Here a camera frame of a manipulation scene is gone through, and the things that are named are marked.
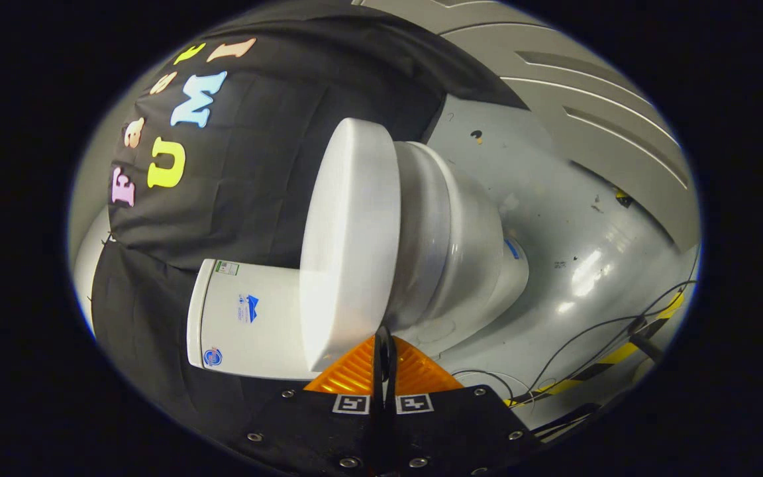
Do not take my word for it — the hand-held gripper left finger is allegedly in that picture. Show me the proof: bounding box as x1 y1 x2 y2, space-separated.
232 335 386 477

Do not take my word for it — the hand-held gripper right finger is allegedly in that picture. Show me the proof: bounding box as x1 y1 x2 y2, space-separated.
381 335 542 477

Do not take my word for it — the black toilet lid handle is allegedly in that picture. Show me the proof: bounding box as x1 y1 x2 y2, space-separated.
374 325 397 399

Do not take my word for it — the white toilet bowl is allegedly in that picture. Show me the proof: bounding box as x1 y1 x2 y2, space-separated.
415 156 531 358

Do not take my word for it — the white toilet seat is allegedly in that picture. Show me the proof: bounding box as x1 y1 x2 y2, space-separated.
385 141 455 332

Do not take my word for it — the yellow black floor tape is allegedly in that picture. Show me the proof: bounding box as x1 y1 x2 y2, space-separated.
506 291 686 407

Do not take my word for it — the black backdrop cloth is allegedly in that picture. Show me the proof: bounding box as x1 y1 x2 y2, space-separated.
90 0 529 451

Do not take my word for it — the white cabinet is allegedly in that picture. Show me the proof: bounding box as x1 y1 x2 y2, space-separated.
354 0 701 254

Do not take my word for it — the black cable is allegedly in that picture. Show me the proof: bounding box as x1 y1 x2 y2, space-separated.
526 280 697 399

